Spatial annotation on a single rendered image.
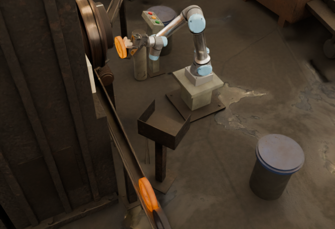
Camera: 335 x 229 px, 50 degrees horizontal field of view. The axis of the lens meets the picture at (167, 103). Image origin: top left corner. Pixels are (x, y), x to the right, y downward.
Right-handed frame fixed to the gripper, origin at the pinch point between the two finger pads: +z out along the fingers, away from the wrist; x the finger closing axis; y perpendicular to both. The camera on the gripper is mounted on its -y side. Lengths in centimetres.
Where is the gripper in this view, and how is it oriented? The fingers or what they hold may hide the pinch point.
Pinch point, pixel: (120, 45)
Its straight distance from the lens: 253.6
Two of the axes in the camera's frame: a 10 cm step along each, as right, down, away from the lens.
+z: -8.6, 1.1, -4.9
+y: 2.5, -7.6, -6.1
